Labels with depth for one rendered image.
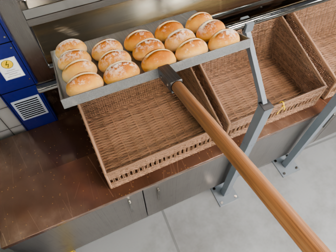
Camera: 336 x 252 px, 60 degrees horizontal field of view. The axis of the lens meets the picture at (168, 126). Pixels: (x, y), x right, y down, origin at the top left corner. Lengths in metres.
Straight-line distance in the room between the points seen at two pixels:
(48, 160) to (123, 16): 0.74
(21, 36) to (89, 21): 0.26
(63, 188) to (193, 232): 0.85
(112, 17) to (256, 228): 1.43
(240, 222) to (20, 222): 1.21
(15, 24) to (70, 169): 0.65
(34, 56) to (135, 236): 1.15
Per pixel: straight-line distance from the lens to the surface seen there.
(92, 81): 0.77
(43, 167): 1.48
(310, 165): 2.23
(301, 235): 0.46
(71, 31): 1.29
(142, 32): 0.94
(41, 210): 1.40
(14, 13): 1.21
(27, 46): 1.29
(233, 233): 1.90
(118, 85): 0.77
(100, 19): 1.30
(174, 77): 0.73
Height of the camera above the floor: 1.82
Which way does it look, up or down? 57 degrees down
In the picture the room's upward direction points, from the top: straight up
